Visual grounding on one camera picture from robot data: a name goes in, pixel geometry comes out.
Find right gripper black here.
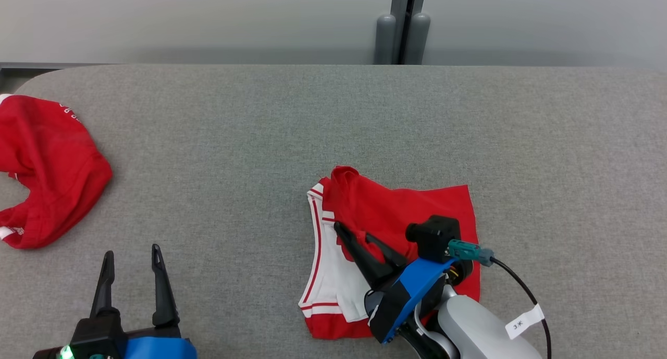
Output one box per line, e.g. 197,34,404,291
333,221,475,345

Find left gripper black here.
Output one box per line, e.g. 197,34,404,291
32,244,182,359

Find red jersey white sleeves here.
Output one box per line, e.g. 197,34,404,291
298,165,482,340

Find red shorts white trim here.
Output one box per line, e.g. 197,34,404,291
0,93,114,250

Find right blue camera mount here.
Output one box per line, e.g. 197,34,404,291
383,257,457,344

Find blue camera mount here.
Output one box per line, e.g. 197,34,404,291
122,337,197,359
383,257,457,344

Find left blue camera mount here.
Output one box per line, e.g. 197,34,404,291
122,337,197,359

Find right camera cable teal plug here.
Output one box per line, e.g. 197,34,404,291
448,239,552,359

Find white paper cable label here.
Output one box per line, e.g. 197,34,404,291
505,304,545,340

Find grey cylindrical post foot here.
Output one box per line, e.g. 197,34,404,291
405,13,431,65
375,14,398,65

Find grey wall base rail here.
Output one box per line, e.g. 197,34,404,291
0,62,110,71

